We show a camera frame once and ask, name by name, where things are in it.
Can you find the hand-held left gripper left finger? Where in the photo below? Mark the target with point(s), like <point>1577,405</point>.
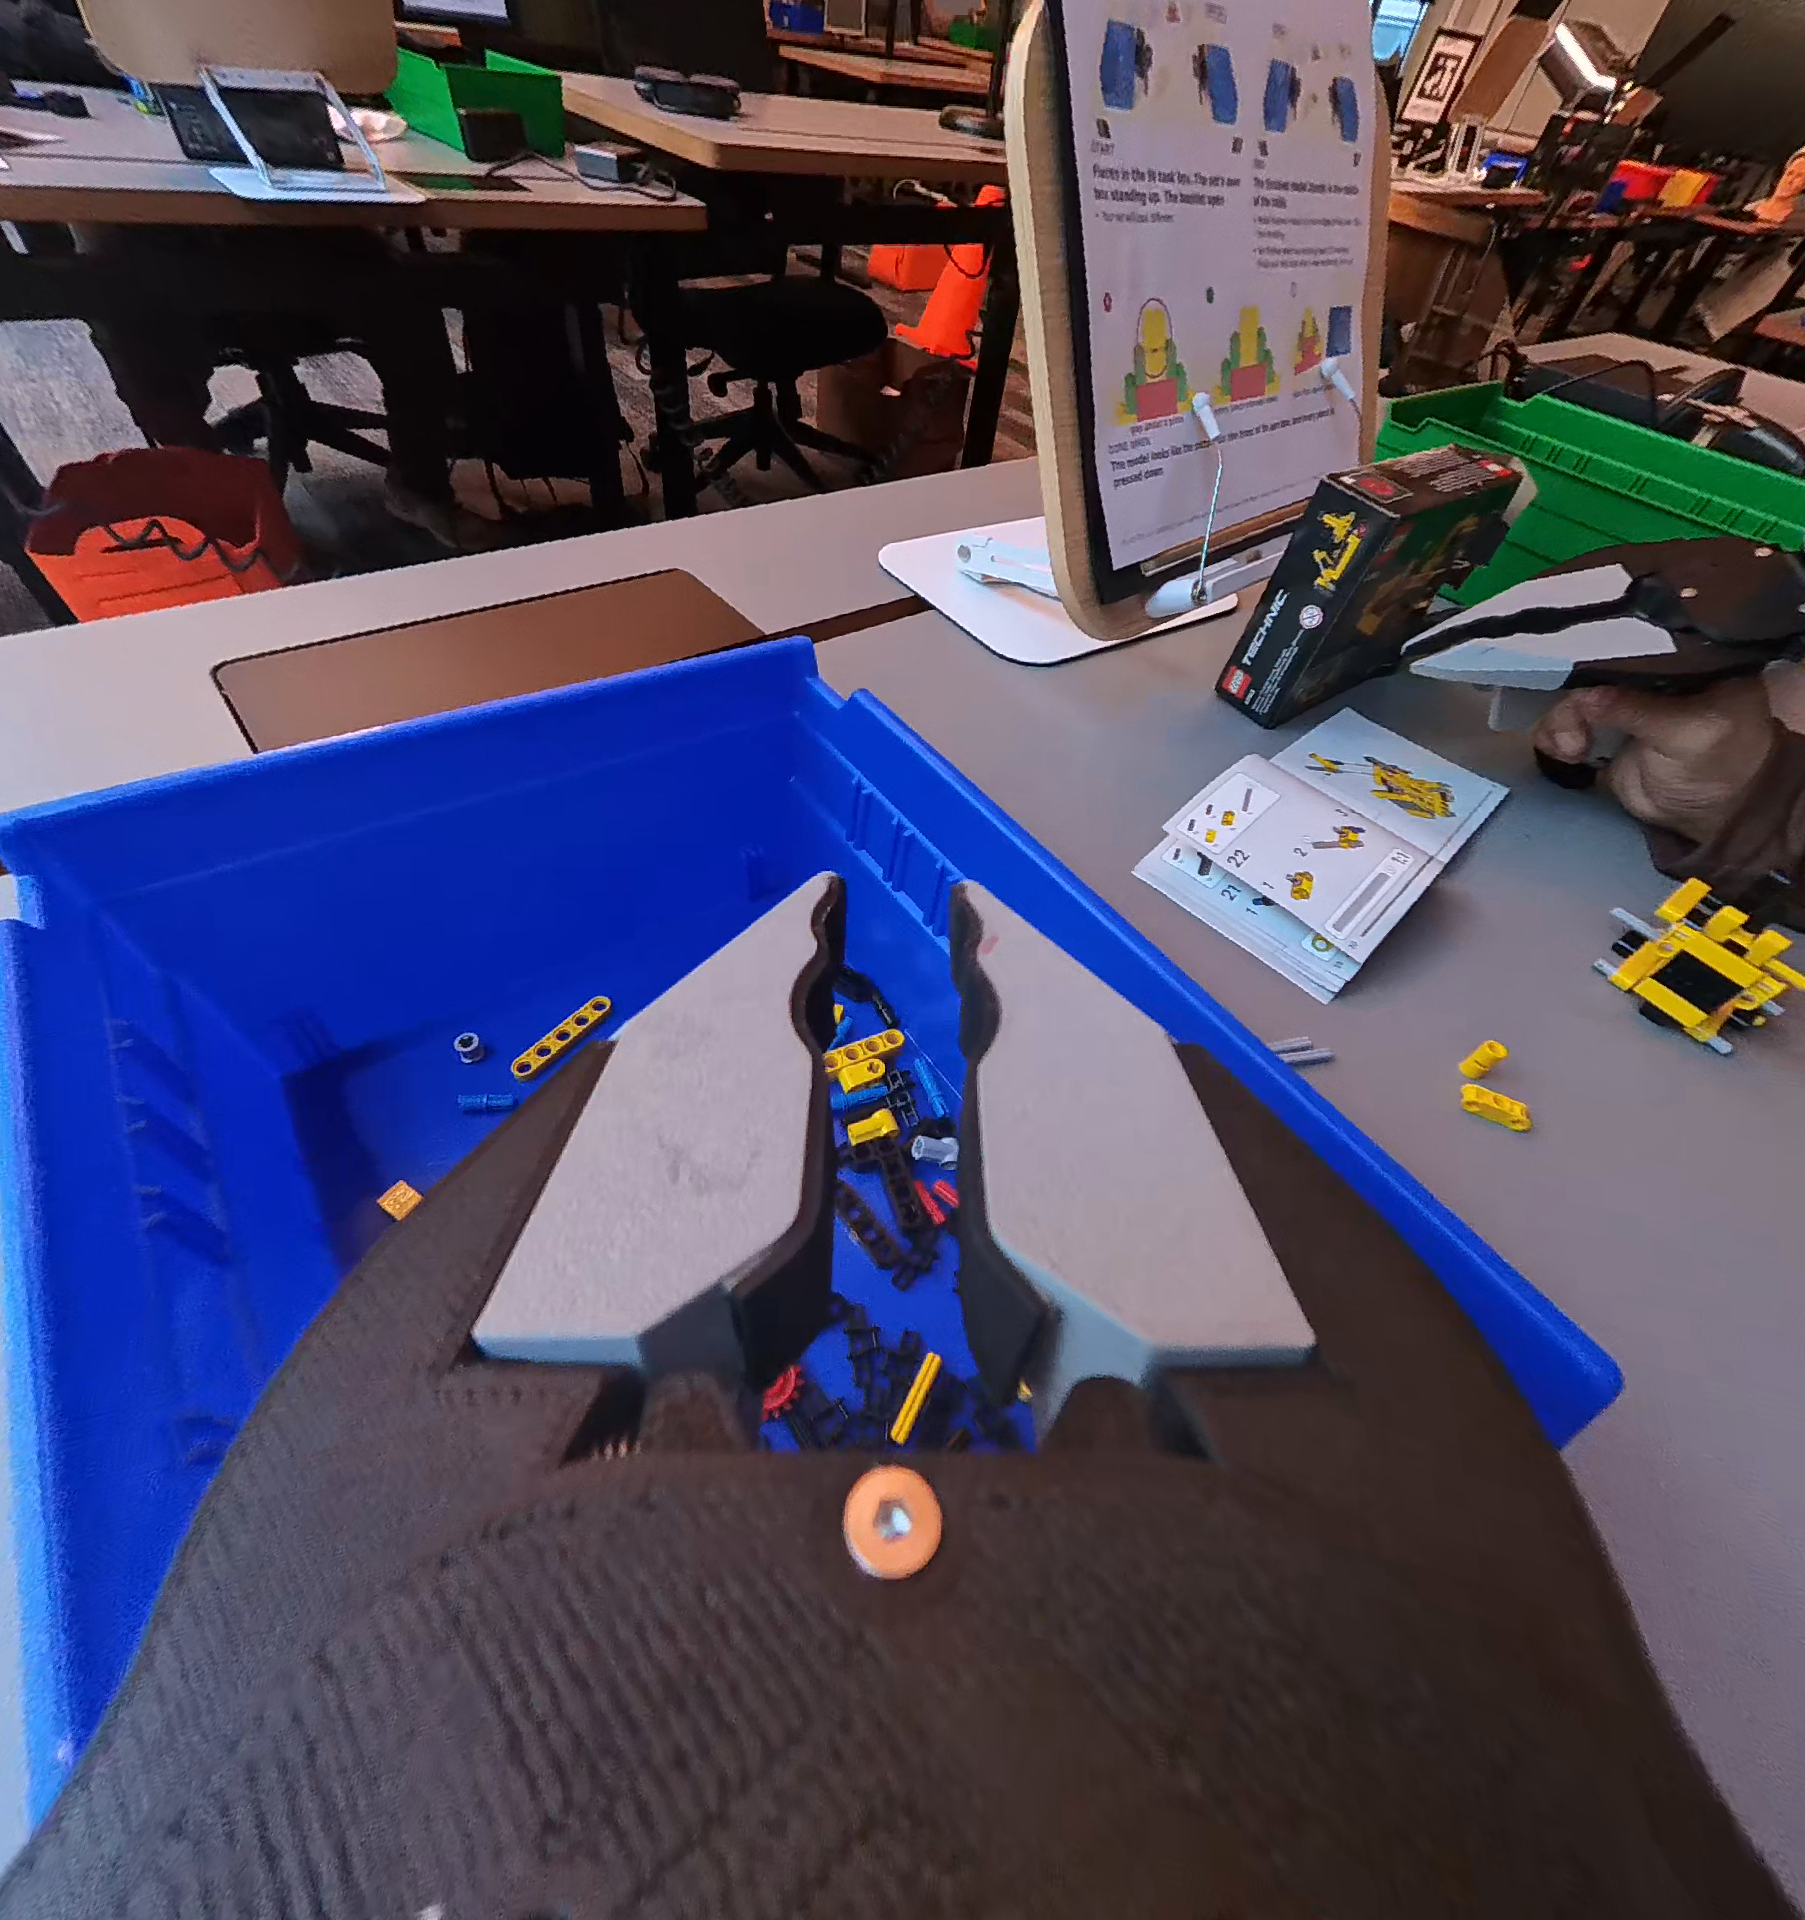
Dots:
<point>661,1169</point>

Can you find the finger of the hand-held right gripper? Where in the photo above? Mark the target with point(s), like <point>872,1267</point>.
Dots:
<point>1563,661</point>
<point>1547,598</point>

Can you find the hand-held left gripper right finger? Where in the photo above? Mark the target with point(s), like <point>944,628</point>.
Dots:
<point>1127,1200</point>

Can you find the pile of small lego pieces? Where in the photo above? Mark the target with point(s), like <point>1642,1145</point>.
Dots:
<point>886,1110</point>

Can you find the blue plastic bin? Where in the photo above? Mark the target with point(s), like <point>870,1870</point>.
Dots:
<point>392,884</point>

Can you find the person's right forearm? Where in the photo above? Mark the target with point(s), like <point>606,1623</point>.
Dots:
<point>1802,841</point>

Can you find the yellow lego beam with holes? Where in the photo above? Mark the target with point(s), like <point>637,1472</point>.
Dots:
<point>560,1038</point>

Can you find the black lego set box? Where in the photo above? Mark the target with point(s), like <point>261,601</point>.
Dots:
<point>1338,600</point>

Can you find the grey lego pin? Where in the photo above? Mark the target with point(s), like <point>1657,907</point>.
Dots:
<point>1300,1052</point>

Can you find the small yellow lego tile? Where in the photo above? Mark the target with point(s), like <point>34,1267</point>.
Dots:
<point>399,1200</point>

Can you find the lego instruction booklet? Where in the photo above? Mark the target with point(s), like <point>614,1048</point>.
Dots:
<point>1323,855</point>

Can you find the yellow lego vehicle model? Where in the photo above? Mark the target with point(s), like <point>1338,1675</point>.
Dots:
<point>1698,968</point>

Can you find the long yellow lego connector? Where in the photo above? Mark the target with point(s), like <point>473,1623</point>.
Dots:
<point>1496,1108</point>

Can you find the short yellow lego connector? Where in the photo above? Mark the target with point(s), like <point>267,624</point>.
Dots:
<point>1483,1059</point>

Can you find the person's right hand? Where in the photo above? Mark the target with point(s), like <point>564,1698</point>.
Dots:
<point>1683,749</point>

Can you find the green plastic bin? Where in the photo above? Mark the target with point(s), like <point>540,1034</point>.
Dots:
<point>1592,481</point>

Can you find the black barcode scanner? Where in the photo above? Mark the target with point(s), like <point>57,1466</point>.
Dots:
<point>1683,406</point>

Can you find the instruction sheet stand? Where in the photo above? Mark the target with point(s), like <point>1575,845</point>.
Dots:
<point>1218,272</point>

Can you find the black and white marker sign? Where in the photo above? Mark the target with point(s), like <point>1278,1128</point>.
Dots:
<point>1439,75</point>

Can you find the white monitor stand base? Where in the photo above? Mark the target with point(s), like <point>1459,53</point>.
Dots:
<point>993,600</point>

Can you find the orange cone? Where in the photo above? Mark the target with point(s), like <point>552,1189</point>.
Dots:
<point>955,301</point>

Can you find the black office chair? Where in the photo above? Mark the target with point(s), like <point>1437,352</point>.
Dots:
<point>782,346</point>

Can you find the orange bag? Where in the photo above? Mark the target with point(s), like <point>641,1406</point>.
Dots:
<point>167,524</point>

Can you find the small green bin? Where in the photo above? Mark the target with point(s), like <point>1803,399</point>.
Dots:
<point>482,91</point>

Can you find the clear acrylic tablet stand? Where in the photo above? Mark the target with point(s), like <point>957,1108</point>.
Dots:
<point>287,136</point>

